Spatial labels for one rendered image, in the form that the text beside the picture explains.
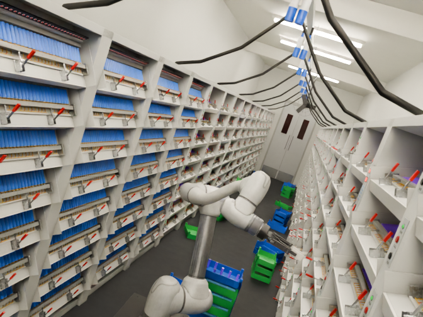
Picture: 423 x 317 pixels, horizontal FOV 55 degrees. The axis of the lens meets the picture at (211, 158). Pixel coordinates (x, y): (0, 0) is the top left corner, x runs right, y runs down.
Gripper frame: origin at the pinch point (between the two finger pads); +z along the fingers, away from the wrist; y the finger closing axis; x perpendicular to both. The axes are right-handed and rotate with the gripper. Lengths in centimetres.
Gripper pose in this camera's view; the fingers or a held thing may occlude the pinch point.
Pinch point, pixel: (296, 253)
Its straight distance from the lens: 199.1
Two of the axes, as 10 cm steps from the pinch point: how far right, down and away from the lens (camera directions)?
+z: 8.3, 5.4, -1.6
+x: -5.1, 8.4, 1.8
